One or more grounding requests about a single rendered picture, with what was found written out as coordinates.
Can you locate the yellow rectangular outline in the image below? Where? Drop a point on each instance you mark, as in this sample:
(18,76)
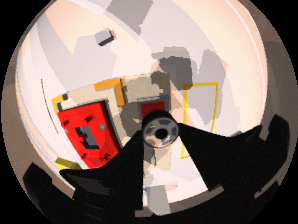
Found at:
(186,106)

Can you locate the yellow rectangular block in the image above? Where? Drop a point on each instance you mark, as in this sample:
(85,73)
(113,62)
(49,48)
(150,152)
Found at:
(62,163)

